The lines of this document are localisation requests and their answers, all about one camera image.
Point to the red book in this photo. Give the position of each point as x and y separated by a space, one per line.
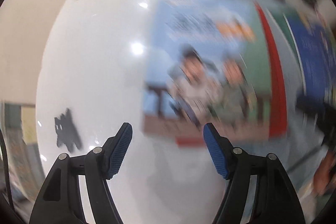
278 98

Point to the light blue cartoon figures book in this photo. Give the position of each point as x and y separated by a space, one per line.
183 29

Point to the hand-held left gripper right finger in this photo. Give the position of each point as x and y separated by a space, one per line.
216 153

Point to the black cat sticker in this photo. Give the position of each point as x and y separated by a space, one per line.
67 132

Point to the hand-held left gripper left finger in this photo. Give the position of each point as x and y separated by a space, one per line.
120 150

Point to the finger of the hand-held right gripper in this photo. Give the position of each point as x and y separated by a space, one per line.
309 107

